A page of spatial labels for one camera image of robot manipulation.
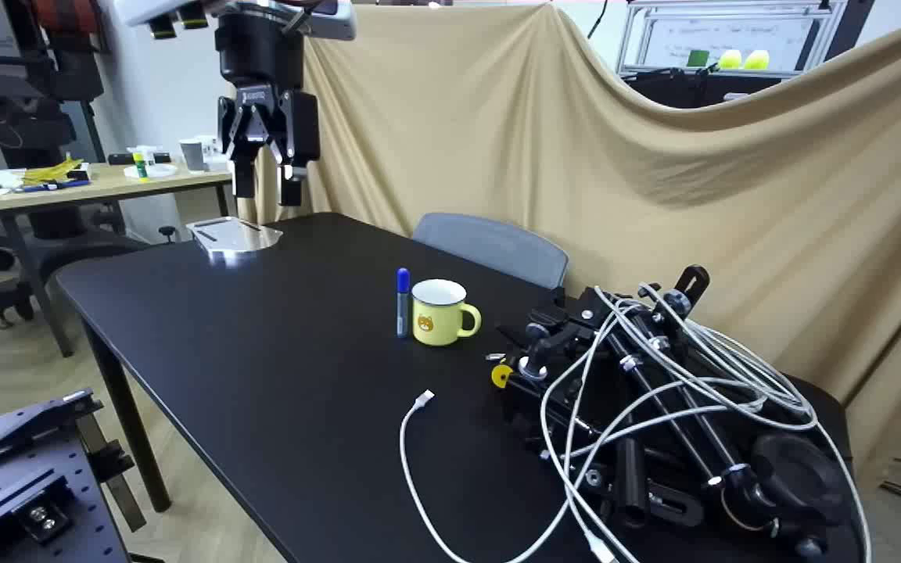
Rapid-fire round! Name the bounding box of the black clamp with wooden stick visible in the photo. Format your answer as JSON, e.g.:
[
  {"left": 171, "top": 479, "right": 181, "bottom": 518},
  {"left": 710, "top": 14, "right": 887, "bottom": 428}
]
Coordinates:
[{"left": 72, "top": 410, "right": 150, "bottom": 536}]

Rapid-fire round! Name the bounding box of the grey chair backrest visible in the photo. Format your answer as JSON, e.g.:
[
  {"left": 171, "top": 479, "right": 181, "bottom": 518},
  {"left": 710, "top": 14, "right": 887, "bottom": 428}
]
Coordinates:
[{"left": 410, "top": 209, "right": 571, "bottom": 295}]

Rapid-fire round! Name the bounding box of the white cable with loose plug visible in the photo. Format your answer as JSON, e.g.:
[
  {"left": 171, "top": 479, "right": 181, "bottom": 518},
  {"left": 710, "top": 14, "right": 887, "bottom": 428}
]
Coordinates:
[{"left": 396, "top": 389, "right": 476, "bottom": 563}]

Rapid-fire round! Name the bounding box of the yellow object on desk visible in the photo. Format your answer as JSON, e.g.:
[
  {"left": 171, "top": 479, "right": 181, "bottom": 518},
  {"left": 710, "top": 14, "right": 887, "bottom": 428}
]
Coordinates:
[{"left": 19, "top": 158, "right": 92, "bottom": 193}]

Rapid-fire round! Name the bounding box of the black tripod clamp rig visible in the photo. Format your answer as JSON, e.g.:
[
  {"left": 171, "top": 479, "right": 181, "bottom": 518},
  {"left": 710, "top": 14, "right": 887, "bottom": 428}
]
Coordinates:
[{"left": 486, "top": 264, "right": 859, "bottom": 563}]

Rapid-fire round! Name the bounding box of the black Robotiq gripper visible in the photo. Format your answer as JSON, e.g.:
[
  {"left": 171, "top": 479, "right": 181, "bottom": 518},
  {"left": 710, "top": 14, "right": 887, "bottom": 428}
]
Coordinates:
[{"left": 214, "top": 10, "right": 321, "bottom": 229}]

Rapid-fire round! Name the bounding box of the black hanging cable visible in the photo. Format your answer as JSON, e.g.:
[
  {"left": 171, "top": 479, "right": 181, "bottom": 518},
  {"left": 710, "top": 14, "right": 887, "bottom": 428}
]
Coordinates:
[{"left": 586, "top": 0, "right": 614, "bottom": 45}]

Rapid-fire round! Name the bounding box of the black table leg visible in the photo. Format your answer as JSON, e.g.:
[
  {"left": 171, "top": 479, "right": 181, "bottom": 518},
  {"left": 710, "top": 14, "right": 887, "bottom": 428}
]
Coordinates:
[{"left": 82, "top": 321, "right": 176, "bottom": 513}]

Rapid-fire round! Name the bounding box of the white looped cable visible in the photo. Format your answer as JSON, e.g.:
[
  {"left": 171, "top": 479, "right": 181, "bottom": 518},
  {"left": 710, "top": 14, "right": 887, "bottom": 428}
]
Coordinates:
[{"left": 538, "top": 283, "right": 877, "bottom": 563}]

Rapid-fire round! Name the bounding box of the black office chair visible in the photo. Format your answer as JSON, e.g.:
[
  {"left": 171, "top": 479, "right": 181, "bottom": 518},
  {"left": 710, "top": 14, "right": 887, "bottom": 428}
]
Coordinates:
[{"left": 0, "top": 229, "right": 150, "bottom": 330}]

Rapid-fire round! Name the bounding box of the small black mount block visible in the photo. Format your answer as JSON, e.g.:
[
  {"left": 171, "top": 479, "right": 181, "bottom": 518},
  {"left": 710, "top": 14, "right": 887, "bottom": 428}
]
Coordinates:
[{"left": 15, "top": 498, "right": 76, "bottom": 547}]

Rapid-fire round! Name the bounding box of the black equipment rack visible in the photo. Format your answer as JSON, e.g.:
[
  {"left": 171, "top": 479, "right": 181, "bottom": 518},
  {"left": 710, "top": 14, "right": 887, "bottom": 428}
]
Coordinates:
[{"left": 0, "top": 0, "right": 110, "bottom": 201}]

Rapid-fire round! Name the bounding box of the blue whiteboard marker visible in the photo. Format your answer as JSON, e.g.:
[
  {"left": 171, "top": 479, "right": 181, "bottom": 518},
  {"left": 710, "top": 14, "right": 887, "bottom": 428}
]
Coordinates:
[{"left": 393, "top": 266, "right": 417, "bottom": 341}]

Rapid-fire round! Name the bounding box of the wooden desk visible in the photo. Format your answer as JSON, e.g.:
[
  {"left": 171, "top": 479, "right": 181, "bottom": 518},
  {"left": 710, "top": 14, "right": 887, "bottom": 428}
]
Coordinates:
[{"left": 0, "top": 159, "right": 238, "bottom": 356}]

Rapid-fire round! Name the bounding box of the yellow enamel mug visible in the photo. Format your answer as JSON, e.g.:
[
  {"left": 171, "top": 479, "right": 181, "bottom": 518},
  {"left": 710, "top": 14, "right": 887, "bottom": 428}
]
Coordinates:
[{"left": 410, "top": 275, "right": 486, "bottom": 351}]

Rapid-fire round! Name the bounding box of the black bar on breadboard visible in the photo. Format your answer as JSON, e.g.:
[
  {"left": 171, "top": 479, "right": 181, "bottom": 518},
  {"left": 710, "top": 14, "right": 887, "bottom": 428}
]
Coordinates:
[{"left": 0, "top": 389, "right": 104, "bottom": 464}]

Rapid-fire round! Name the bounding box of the aluminium framed white board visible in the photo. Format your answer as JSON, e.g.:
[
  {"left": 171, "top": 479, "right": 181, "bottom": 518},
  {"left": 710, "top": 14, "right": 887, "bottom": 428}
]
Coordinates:
[{"left": 617, "top": 0, "right": 852, "bottom": 81}]

